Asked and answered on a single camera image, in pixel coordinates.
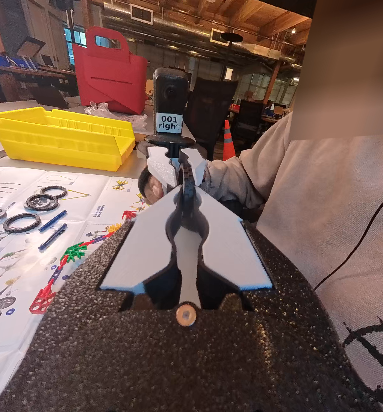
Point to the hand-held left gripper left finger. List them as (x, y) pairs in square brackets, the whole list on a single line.
[(133, 257)]

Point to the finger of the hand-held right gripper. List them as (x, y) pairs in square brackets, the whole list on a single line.
[(160, 168), (194, 164)]

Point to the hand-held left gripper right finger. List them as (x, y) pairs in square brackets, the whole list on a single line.
[(243, 257)]

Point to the short blue plastic rod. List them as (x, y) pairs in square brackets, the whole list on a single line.
[(53, 221)]

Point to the yellow plastic parts bin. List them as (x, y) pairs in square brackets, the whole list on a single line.
[(62, 138)]

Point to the person's right forearm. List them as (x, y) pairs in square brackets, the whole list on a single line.
[(243, 167)]

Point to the grey desk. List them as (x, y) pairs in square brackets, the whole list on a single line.
[(124, 170)]

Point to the person's right hand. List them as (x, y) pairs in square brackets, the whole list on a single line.
[(154, 190)]

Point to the orange traffic cone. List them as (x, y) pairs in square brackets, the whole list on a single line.
[(229, 141)]

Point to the black office chair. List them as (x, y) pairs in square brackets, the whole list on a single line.
[(211, 109)]

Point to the colourful rod and connector model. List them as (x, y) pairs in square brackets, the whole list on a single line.
[(75, 251)]

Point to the clear plastic bag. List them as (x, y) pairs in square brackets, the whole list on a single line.
[(114, 114)]

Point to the person in beige hoodie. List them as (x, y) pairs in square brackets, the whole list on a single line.
[(320, 244)]

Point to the thick blue plastic rod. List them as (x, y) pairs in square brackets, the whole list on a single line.
[(53, 237)]

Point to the large fold-out instruction sheet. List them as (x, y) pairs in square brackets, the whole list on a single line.
[(24, 270)]

